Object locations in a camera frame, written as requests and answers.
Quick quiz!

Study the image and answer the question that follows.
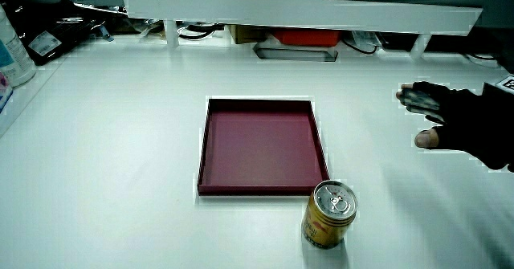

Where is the person's right hand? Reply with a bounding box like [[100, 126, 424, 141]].
[[395, 75, 514, 173]]

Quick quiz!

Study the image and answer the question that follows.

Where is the gold red bull can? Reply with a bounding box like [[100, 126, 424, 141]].
[[301, 179, 358, 250]]

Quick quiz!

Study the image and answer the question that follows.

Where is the white desk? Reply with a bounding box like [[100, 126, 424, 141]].
[[0, 31, 514, 269]]

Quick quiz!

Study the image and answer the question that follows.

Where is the orange box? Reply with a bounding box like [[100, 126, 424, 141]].
[[272, 29, 342, 48]]

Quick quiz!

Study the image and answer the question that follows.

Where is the grey flat tray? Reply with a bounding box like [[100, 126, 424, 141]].
[[252, 40, 339, 63]]

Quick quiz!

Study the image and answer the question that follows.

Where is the dark red tray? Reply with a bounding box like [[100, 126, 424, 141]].
[[197, 97, 330, 197]]

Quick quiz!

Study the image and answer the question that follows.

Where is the white raised shelf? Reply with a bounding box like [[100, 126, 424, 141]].
[[120, 0, 483, 60]]

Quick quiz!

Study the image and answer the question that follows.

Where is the brown cardboard box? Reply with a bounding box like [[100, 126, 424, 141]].
[[229, 24, 271, 45]]

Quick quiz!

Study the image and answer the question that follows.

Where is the black plastic bag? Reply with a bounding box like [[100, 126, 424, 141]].
[[2, 0, 106, 67]]

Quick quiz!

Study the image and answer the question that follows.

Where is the white plastic bottle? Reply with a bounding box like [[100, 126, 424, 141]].
[[0, 4, 37, 88]]

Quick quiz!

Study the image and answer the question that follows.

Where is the blue and pink packet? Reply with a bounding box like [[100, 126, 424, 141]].
[[0, 71, 14, 113]]

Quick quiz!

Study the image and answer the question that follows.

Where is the black cable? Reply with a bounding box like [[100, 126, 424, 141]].
[[341, 39, 379, 55], [177, 23, 225, 41]]

